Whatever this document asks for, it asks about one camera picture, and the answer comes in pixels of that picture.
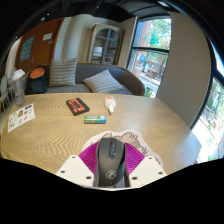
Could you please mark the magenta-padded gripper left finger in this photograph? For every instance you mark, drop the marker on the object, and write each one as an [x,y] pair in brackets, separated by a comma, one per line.
[75,168]

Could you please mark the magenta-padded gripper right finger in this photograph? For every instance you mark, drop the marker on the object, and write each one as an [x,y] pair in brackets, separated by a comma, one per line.
[148,170]

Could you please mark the black computer mouse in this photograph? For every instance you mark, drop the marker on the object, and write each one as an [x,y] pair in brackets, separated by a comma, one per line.
[110,163]

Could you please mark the cat-shaped mouse pad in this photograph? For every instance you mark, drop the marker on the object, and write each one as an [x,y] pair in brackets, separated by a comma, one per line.
[131,136]

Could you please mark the small green pack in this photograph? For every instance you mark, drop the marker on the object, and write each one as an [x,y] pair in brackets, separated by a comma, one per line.
[95,119]

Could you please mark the black box with red print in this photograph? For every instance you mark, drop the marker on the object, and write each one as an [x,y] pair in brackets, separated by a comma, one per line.
[77,106]

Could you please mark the white squeeze tube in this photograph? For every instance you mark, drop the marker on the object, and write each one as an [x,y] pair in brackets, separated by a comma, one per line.
[110,102]

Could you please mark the white sticker sheet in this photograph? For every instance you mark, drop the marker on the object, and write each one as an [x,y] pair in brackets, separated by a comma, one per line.
[20,117]

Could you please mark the black-framed window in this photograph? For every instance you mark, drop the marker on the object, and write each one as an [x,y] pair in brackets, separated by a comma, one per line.
[151,53]
[213,126]

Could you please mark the flat striped cushion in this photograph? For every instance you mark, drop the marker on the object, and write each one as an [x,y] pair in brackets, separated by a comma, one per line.
[103,82]

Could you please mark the dark backpack with orange top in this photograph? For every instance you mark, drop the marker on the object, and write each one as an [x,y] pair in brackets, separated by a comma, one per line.
[36,83]

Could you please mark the grey curved sofa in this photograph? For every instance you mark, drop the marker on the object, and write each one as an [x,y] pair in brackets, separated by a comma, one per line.
[126,78]

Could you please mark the square striped cushion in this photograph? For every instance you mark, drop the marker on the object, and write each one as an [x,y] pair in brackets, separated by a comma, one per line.
[63,72]

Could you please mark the brown wooden door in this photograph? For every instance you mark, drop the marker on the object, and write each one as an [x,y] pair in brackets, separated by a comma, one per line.
[45,51]

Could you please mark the glass-door wooden cabinet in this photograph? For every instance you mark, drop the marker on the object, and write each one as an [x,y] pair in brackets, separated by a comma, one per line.
[105,45]

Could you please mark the blue poster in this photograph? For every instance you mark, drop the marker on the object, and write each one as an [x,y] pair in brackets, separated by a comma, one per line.
[26,49]

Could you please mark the small white sign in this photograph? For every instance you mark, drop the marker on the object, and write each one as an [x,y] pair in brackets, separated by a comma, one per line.
[47,36]

